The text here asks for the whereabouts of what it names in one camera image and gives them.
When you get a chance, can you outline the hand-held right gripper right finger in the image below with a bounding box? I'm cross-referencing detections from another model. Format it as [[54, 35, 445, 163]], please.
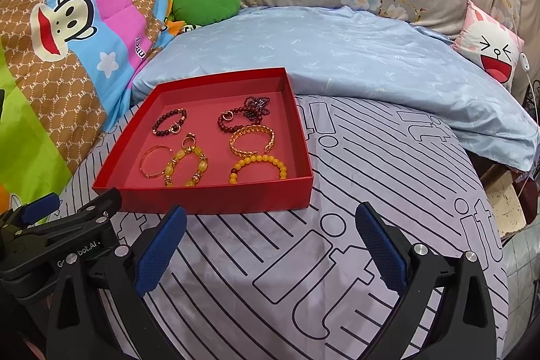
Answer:
[[355, 202, 498, 360]]

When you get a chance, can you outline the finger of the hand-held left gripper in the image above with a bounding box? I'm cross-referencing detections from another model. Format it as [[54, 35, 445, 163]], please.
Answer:
[[12, 188, 123, 249], [0, 193, 60, 237]]

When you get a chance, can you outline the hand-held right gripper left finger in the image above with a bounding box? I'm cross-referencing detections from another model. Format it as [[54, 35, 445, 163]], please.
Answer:
[[44, 205, 188, 360]]

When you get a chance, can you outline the thin gold bangle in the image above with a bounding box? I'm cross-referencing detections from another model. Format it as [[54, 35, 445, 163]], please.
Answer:
[[140, 146, 173, 179]]

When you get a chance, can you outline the red cardboard box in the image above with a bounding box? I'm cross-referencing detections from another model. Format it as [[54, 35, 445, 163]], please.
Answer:
[[93, 67, 314, 215]]

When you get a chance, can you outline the wide gold cuff bracelet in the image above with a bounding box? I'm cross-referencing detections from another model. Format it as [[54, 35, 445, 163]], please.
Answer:
[[229, 125, 277, 159]]

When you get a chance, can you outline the brown wooden furniture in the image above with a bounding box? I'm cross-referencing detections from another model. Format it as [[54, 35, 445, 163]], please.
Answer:
[[479, 164, 530, 240]]

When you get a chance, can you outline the monkey print blanket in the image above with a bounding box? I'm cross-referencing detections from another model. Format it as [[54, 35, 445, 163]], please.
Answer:
[[0, 0, 183, 210]]

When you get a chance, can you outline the light blue quilt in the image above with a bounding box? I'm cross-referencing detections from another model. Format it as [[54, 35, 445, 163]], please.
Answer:
[[131, 5, 540, 175]]

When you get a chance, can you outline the green pillow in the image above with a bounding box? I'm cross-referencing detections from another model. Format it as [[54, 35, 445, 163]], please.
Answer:
[[171, 0, 242, 27]]

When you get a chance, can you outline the pink rabbit cushion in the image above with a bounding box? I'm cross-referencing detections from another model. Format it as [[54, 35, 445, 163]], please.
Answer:
[[451, 0, 526, 95]]

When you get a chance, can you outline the yellow oval bead bracelet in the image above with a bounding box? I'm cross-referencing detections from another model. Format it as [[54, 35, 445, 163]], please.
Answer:
[[162, 146, 209, 188]]

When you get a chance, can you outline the yellow round bead bracelet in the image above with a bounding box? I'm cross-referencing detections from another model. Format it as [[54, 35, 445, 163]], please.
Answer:
[[228, 155, 288, 186]]

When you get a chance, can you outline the dark red bead bracelet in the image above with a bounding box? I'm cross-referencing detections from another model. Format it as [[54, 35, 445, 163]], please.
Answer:
[[217, 110, 249, 136]]

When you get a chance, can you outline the dark red bead necklace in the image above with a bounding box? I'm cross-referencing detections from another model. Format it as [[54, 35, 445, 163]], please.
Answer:
[[242, 94, 271, 120]]

